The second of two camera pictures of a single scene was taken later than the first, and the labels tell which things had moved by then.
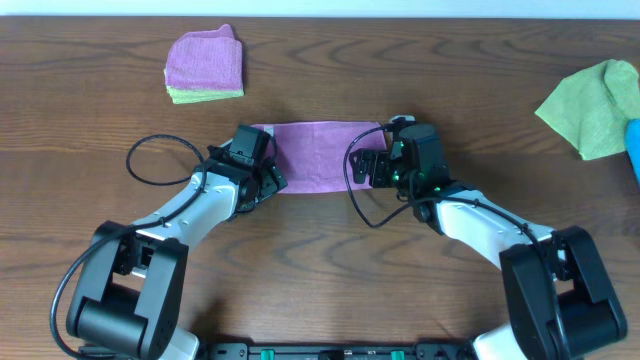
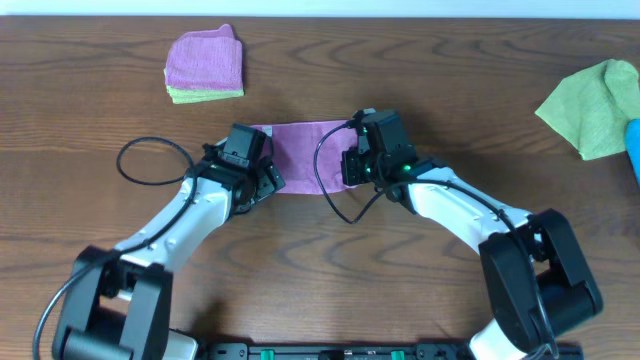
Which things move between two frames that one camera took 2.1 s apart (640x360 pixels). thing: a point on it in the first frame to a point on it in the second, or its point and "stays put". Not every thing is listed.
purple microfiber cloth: x=312 y=156 stays put
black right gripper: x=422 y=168 to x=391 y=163
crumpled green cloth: x=591 y=108 stays put
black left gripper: x=273 y=176 stays put
